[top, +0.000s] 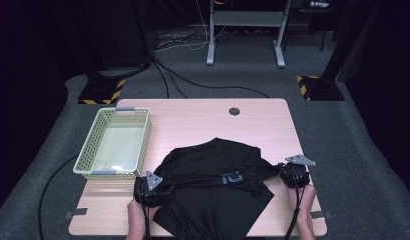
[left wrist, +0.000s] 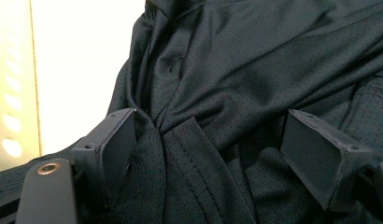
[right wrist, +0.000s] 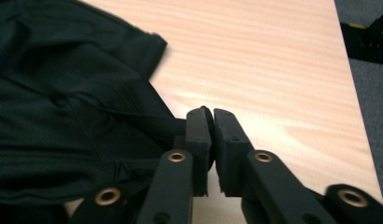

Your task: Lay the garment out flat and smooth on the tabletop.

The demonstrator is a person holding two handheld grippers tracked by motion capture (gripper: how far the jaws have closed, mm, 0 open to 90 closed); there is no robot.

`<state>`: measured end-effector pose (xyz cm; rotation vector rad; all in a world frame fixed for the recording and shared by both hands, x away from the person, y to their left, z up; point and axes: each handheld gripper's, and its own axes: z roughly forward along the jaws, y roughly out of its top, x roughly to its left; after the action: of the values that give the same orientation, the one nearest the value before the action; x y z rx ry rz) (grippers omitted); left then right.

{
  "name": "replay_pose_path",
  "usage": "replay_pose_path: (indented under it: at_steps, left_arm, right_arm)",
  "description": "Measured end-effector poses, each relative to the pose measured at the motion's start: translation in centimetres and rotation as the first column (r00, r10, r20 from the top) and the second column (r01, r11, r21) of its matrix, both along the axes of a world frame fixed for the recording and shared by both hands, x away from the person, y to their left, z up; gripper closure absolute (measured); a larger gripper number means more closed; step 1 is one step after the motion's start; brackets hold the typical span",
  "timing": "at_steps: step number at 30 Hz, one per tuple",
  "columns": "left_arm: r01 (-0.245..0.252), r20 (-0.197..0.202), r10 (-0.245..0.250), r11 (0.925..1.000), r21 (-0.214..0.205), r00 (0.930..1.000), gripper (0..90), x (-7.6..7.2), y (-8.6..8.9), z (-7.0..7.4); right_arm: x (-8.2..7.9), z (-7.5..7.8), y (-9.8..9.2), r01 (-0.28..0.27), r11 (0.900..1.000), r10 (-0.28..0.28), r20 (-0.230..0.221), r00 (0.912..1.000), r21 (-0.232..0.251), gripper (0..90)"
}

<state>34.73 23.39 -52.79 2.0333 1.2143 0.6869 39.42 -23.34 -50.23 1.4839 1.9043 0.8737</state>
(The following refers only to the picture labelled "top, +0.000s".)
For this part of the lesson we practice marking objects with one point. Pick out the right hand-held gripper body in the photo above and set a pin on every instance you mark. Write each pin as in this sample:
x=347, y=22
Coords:
x=296, y=175

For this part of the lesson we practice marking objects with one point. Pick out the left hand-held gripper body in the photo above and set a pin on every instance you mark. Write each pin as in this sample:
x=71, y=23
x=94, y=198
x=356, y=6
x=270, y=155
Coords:
x=144, y=195

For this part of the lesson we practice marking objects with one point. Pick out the black t-shirt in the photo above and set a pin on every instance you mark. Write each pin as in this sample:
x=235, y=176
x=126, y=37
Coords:
x=213, y=200

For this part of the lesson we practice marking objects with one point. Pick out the person's left hand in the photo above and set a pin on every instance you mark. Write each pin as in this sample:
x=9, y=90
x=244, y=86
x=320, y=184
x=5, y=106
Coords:
x=136, y=213

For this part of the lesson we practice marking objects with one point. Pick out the person's right hand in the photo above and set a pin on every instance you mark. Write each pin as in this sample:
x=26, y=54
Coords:
x=306, y=200

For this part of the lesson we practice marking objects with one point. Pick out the grey tape strip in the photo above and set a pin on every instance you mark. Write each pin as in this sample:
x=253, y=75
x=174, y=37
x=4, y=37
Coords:
x=324, y=215
x=76, y=212

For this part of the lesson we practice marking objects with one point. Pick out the cream perforated plastic basket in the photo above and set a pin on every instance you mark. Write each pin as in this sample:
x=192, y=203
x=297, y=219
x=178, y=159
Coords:
x=118, y=150

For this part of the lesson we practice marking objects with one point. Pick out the black stand with striped base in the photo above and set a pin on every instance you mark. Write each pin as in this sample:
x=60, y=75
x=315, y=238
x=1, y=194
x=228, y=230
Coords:
x=321, y=88
x=101, y=91

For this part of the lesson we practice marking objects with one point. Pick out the grey metal desk frame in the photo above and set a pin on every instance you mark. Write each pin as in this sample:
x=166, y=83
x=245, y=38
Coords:
x=246, y=18

